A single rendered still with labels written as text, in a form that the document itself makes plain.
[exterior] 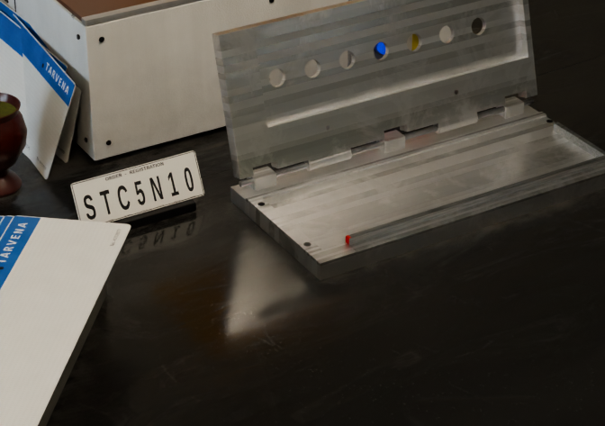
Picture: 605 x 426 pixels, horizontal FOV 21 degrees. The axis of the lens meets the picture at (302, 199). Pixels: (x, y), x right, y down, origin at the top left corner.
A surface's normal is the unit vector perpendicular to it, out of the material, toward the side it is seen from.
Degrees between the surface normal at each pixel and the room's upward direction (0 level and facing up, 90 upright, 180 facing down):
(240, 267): 0
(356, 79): 75
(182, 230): 0
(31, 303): 0
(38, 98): 69
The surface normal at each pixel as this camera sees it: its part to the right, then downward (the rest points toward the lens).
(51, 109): -0.83, -0.10
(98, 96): 0.51, 0.43
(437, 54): 0.49, 0.18
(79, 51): -0.86, 0.26
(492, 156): 0.00, -0.87
